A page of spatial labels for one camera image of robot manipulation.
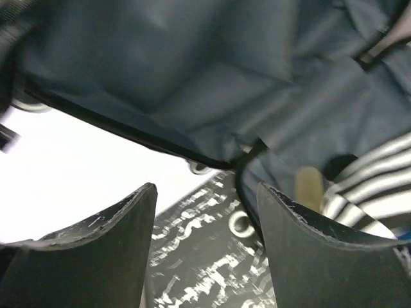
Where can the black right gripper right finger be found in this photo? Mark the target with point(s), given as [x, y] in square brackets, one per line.
[317, 262]

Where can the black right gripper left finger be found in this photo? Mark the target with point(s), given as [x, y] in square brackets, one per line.
[97, 262]

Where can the black white striped garment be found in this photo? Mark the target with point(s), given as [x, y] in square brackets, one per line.
[372, 194]

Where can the yellow Pikachu suitcase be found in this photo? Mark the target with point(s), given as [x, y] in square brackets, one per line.
[263, 88]

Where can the gold cosmetic bottle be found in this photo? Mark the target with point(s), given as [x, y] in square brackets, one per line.
[309, 187]

